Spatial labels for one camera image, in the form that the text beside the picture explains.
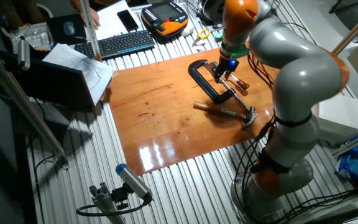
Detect person's bare hand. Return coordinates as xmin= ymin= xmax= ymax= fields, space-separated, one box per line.
xmin=79 ymin=6 xmax=101 ymax=30

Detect yellow handled pliers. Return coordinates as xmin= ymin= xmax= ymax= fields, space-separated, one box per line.
xmin=191 ymin=28 xmax=211 ymax=47

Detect forearm in brown sleeve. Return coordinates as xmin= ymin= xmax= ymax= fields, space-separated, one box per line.
xmin=70 ymin=0 xmax=90 ymax=10

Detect silver camera with blue cap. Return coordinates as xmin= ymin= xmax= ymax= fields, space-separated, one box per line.
xmin=115 ymin=163 xmax=154 ymax=202

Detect glossy wooden board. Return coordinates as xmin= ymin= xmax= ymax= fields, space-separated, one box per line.
xmin=104 ymin=46 xmax=281 ymax=177

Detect white plastic box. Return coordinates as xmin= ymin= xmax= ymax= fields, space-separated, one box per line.
xmin=311 ymin=93 xmax=358 ymax=144

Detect black camera cable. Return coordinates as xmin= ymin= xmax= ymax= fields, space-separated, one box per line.
xmin=75 ymin=198 xmax=154 ymax=217

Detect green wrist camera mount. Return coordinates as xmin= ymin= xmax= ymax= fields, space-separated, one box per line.
xmin=214 ymin=32 xmax=250 ymax=60

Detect black laptop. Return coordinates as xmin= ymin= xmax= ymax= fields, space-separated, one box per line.
xmin=11 ymin=57 xmax=105 ymax=110

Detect short aluminium camera post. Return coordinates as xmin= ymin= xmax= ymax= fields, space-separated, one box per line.
xmin=88 ymin=182 xmax=127 ymax=224

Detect black C-clamp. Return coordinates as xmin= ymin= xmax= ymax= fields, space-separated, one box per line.
xmin=188 ymin=58 xmax=252 ymax=112

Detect black smartphone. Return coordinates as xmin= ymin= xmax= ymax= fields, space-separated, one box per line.
xmin=116 ymin=9 xmax=139 ymax=32

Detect black mouse pad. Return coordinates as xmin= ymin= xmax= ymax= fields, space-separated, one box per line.
xmin=47 ymin=14 xmax=88 ymax=46

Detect wooden handled claw hammer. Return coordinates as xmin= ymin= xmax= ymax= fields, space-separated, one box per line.
xmin=193 ymin=101 xmax=257 ymax=128

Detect clear plastic bag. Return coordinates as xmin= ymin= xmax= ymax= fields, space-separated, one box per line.
xmin=9 ymin=22 xmax=55 ymax=54

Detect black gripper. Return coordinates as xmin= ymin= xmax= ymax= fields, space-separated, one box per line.
xmin=213 ymin=57 xmax=239 ymax=84

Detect plain white paper sheet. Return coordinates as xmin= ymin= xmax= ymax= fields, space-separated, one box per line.
xmin=94 ymin=0 xmax=142 ymax=40

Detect blue computer mouse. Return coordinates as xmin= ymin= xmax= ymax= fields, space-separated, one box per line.
xmin=62 ymin=21 xmax=76 ymax=37

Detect silver cylindrical camera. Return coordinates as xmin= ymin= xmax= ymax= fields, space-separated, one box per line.
xmin=17 ymin=35 xmax=31 ymax=72

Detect black keyboard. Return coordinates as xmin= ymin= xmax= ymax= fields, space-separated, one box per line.
xmin=74 ymin=29 xmax=157 ymax=61

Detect orange and grey teach pendant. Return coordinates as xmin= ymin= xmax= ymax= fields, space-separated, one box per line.
xmin=140 ymin=0 xmax=190 ymax=38

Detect white rounded object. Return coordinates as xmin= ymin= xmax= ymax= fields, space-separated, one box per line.
xmin=180 ymin=21 xmax=195 ymax=37

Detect chrome lever with brown knob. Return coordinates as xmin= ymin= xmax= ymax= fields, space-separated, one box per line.
xmin=228 ymin=73 xmax=250 ymax=91

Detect aluminium frame bar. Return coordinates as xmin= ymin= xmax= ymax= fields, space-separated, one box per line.
xmin=331 ymin=1 xmax=358 ymax=57
xmin=333 ymin=127 xmax=358 ymax=158
xmin=79 ymin=0 xmax=103 ymax=62
xmin=0 ymin=43 xmax=70 ymax=170

